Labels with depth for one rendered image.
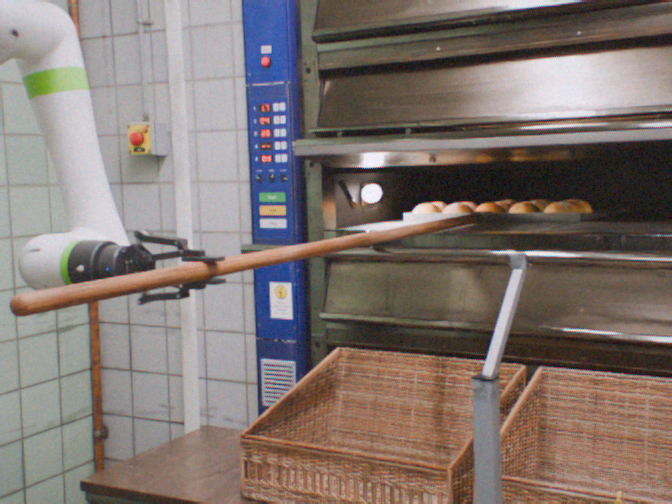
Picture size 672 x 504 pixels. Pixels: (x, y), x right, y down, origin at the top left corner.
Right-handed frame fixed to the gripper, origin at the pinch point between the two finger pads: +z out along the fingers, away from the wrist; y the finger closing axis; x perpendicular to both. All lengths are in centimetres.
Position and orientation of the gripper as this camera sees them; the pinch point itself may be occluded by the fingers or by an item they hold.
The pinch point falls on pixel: (204, 269)
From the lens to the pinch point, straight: 155.2
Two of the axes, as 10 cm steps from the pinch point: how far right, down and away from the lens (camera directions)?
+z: 8.8, 0.2, -4.8
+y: 0.3, 10.0, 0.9
